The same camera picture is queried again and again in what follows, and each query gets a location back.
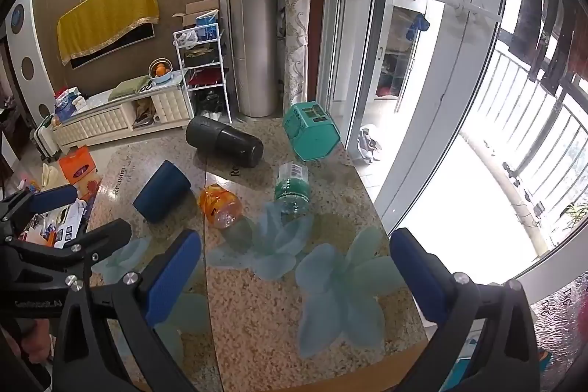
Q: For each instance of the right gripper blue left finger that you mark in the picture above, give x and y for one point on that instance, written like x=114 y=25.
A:
x=141 y=301

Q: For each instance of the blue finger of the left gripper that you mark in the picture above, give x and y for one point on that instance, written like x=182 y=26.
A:
x=85 y=250
x=24 y=204

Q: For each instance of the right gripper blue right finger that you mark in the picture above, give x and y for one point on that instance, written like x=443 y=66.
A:
x=450 y=304

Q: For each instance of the black tumbler cup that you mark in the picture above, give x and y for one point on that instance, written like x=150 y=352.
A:
x=217 y=139

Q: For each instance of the dark blue cup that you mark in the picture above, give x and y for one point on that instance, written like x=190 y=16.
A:
x=165 y=189

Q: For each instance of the green clear glass cup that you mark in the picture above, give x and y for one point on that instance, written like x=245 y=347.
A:
x=292 y=189

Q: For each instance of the teal hexagonal cup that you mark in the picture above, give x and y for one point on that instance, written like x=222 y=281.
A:
x=311 y=131

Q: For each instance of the left hand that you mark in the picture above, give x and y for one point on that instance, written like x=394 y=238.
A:
x=37 y=344

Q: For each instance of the white suitcase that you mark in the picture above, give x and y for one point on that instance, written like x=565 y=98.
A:
x=42 y=137

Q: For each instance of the orange paper bag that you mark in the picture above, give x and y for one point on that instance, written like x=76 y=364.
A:
x=77 y=164

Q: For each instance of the green folded cloth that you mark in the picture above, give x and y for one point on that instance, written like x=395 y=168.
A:
x=130 y=87

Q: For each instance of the white tv cabinet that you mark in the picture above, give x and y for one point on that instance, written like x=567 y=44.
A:
x=156 y=108

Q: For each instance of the fruit basket with oranges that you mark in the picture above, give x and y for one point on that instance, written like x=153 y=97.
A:
x=160 y=70

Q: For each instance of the yellow cloth cover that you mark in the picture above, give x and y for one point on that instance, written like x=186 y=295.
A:
x=94 y=25

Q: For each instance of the white metal shelf rack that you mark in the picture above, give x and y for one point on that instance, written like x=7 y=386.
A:
x=200 y=52

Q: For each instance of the cardboard box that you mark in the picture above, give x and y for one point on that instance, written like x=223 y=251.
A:
x=193 y=10

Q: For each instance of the silver standing air conditioner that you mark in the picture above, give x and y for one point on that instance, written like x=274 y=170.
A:
x=253 y=25

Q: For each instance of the patterned beige curtain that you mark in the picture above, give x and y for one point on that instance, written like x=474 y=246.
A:
x=297 y=14

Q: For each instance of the white door handle bar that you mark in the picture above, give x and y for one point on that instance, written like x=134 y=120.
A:
x=461 y=6

